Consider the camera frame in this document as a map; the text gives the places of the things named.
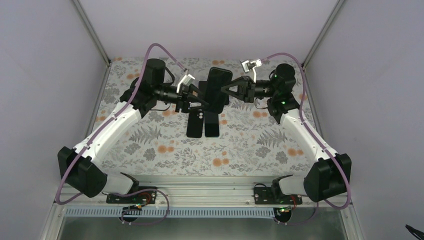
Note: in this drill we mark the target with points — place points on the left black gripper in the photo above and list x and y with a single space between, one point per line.
184 99

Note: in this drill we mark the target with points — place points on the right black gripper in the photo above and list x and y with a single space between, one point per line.
245 89

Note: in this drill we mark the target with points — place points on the black phone row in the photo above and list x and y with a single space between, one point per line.
217 77
202 86
227 99

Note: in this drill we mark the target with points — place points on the teal phone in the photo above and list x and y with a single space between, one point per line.
211 125

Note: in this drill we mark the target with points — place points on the black phone case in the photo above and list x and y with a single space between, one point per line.
195 124

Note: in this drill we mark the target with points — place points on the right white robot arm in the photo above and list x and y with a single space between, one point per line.
328 172

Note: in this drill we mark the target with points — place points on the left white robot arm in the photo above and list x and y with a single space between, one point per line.
80 166

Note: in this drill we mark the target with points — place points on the floral table mat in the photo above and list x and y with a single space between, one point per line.
250 142

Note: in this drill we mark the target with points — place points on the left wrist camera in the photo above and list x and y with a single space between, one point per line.
186 80

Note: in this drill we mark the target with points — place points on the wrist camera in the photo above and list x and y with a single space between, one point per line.
250 66
186 80

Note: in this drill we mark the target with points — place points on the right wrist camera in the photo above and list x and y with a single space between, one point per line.
250 66

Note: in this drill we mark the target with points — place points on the aluminium rail frame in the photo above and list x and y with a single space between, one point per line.
188 191

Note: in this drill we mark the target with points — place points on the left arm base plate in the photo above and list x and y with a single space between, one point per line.
148 196

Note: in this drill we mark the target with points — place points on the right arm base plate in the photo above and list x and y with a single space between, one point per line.
263 195

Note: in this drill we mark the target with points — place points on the grey slotted cable duct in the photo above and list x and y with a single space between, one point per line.
172 212

